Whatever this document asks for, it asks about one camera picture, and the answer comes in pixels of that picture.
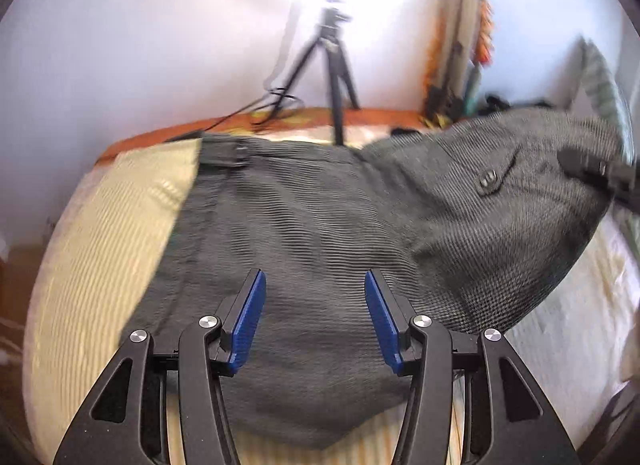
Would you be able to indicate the green striped pillow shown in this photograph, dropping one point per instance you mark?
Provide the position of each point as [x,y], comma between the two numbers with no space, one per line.
[602,80]

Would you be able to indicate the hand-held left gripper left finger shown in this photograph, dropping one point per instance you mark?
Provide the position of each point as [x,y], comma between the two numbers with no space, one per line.
[248,315]

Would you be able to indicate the cream striped bed sheet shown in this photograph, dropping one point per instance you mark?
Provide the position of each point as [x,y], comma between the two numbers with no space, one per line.
[100,255]

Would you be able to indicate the orange bed frame edge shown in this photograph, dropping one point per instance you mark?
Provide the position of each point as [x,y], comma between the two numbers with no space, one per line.
[280,121]

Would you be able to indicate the black camera tripod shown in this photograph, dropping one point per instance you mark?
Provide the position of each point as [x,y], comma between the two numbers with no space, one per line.
[332,65]

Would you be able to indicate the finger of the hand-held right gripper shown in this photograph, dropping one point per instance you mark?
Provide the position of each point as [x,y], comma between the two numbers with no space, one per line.
[595,167]

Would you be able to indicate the orange fringed rolled mat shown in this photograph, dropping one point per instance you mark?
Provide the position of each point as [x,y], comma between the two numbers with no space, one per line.
[457,45]

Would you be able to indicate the grey pants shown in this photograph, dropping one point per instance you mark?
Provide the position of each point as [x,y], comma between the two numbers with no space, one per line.
[320,225]

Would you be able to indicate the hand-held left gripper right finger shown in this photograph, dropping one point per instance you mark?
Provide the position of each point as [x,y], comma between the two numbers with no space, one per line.
[382,317]

